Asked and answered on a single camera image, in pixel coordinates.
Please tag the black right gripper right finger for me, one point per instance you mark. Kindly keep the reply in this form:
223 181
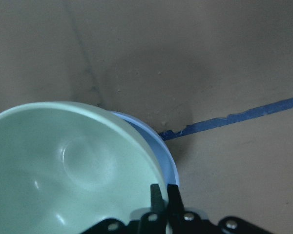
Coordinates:
175 203

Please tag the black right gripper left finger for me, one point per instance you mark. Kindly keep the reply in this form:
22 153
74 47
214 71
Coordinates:
156 200

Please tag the blue bowl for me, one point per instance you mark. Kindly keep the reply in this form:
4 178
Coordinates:
161 148

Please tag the green bowl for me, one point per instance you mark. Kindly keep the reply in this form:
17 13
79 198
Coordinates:
65 166

